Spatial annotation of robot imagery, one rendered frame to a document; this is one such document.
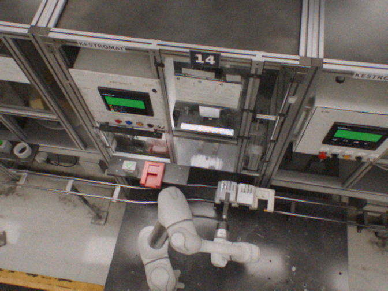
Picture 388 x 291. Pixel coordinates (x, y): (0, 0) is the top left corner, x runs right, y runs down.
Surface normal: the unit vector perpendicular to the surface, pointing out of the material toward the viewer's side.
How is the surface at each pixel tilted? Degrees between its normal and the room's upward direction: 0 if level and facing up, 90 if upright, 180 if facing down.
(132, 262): 0
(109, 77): 90
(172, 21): 0
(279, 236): 0
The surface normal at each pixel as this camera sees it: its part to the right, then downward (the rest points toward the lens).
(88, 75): -0.17, 0.88
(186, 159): -0.03, -0.45
